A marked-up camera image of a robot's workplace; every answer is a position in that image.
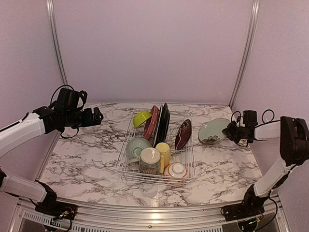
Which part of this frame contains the yellow mug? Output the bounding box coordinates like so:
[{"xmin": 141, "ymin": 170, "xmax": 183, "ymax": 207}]
[{"xmin": 155, "ymin": 142, "xmax": 171, "ymax": 174}]

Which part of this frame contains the patterned cream mug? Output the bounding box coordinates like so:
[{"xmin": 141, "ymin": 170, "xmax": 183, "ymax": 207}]
[{"xmin": 139, "ymin": 147, "xmax": 160, "ymax": 175}]

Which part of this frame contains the white wire dish rack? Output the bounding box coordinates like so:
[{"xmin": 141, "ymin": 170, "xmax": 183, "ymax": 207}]
[{"xmin": 116, "ymin": 104, "xmax": 196, "ymax": 187}]

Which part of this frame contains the aluminium left corner post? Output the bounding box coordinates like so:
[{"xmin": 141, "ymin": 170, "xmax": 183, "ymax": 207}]
[{"xmin": 46, "ymin": 0, "xmax": 68, "ymax": 85}]

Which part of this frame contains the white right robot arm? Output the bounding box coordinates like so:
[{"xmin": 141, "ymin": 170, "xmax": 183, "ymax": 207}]
[{"xmin": 222, "ymin": 116, "xmax": 309, "ymax": 217}]

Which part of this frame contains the aluminium corner post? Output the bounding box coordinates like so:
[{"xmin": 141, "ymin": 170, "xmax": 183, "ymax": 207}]
[
  {"xmin": 46, "ymin": 0, "xmax": 68, "ymax": 85},
  {"xmin": 229, "ymin": 0, "xmax": 260, "ymax": 108}
]

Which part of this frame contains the aluminium right corner post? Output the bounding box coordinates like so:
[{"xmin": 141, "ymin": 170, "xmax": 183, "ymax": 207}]
[{"xmin": 229, "ymin": 0, "xmax": 260, "ymax": 108}]

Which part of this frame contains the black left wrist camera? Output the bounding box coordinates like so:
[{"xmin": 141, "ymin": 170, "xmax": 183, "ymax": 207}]
[{"xmin": 56, "ymin": 88, "xmax": 87, "ymax": 111}]

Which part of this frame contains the black striped cream plate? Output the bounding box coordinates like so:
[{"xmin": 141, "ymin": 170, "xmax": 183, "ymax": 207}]
[{"xmin": 154, "ymin": 103, "xmax": 170, "ymax": 145}]

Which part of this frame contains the red plate with teal flower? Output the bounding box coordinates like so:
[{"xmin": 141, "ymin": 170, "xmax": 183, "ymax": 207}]
[{"xmin": 152, "ymin": 104, "xmax": 163, "ymax": 146}]

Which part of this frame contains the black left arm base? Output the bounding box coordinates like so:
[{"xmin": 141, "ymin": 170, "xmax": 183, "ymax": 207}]
[{"xmin": 35, "ymin": 193, "xmax": 77, "ymax": 220}]

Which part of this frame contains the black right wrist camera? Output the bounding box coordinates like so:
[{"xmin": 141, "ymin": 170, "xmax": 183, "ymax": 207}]
[{"xmin": 243, "ymin": 110, "xmax": 258, "ymax": 128}]

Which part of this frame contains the dark red floral plate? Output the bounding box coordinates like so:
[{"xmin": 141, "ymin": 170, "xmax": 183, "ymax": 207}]
[{"xmin": 175, "ymin": 119, "xmax": 192, "ymax": 150}]

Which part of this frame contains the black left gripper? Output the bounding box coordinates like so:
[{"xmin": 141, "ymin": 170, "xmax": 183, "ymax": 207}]
[{"xmin": 64, "ymin": 107, "xmax": 103, "ymax": 129}]

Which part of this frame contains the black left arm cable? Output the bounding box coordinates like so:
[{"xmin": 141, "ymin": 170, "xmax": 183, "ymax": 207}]
[{"xmin": 49, "ymin": 84, "xmax": 82, "ymax": 140}]

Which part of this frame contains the aluminium front rail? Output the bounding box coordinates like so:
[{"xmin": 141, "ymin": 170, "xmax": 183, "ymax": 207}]
[{"xmin": 9, "ymin": 197, "xmax": 290, "ymax": 232}]

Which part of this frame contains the lime green bowl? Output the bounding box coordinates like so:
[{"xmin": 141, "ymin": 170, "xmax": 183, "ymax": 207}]
[{"xmin": 133, "ymin": 111, "xmax": 152, "ymax": 128}]

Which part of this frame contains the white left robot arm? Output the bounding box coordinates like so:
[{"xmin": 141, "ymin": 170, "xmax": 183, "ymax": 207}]
[{"xmin": 0, "ymin": 106, "xmax": 103, "ymax": 216}]

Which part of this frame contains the orange rimmed white bowl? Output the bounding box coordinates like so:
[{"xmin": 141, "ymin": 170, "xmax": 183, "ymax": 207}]
[{"xmin": 164, "ymin": 162, "xmax": 188, "ymax": 187}]

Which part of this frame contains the pink polka dot plate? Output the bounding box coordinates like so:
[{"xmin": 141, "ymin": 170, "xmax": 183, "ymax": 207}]
[{"xmin": 143, "ymin": 105, "xmax": 159, "ymax": 140}]

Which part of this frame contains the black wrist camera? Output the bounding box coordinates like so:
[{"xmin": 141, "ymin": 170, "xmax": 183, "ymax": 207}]
[
  {"xmin": 56, "ymin": 88, "xmax": 87, "ymax": 111},
  {"xmin": 243, "ymin": 110, "xmax": 258, "ymax": 128}
]

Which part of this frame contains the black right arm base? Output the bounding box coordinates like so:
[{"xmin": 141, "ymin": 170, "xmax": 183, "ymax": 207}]
[{"xmin": 220, "ymin": 203, "xmax": 265, "ymax": 221}]

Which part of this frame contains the light blue bowl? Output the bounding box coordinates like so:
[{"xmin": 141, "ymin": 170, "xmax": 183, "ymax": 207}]
[{"xmin": 126, "ymin": 138, "xmax": 152, "ymax": 169}]

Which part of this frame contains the light blue floral plate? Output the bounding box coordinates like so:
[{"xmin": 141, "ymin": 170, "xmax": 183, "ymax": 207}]
[{"xmin": 198, "ymin": 118, "xmax": 231, "ymax": 145}]

